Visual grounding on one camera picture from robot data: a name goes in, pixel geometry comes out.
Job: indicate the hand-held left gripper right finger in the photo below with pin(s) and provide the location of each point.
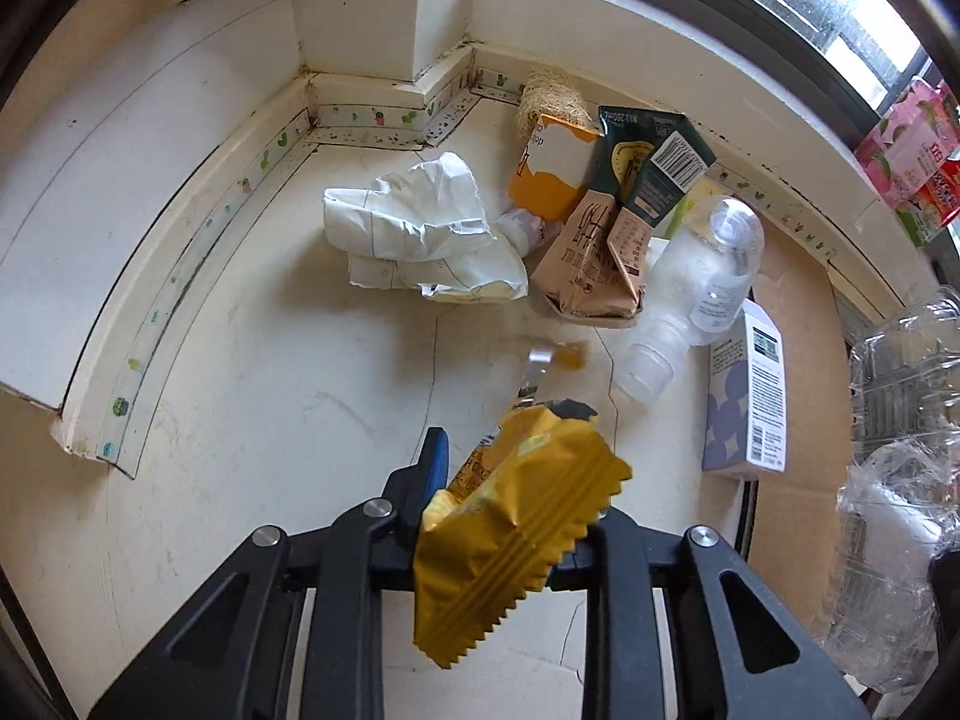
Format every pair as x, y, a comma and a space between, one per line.
615, 544

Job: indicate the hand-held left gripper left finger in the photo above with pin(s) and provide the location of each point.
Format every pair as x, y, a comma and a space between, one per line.
435, 457

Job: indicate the yellow snack wrapper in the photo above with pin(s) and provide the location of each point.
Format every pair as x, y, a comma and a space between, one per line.
510, 525

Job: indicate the yellow white carton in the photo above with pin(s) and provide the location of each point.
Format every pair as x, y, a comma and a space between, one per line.
420, 232

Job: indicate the orange white paper cup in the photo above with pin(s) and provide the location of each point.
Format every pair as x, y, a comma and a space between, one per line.
547, 187

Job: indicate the torn foil wrapper piece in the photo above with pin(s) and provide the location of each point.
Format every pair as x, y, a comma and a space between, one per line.
538, 366

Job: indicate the brown cardboard sheet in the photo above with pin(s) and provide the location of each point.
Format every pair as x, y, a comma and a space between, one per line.
802, 510

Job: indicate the white box with blue dots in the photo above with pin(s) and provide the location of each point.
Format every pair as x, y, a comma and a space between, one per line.
765, 390

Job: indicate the small white drink bottle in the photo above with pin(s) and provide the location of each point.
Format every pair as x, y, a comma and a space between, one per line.
521, 229

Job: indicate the brown drink carton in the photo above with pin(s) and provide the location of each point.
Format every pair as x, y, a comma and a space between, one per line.
585, 262

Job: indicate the clear plastic bag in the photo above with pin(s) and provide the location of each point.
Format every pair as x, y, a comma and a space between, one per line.
892, 540

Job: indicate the clear plastic bottle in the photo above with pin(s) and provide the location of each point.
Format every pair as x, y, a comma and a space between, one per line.
697, 270

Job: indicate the clear plastic clamshell container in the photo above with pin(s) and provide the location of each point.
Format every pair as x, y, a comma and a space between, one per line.
900, 360

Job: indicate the dark green drink carton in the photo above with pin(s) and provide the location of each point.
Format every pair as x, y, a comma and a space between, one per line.
637, 157

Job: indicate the loofah scrubber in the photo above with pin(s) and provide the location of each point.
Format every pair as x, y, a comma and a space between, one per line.
551, 94

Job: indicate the red drink carton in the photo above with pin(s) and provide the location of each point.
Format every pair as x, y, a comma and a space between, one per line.
941, 195

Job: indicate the pink drink carton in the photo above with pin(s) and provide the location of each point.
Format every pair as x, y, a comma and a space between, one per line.
907, 135

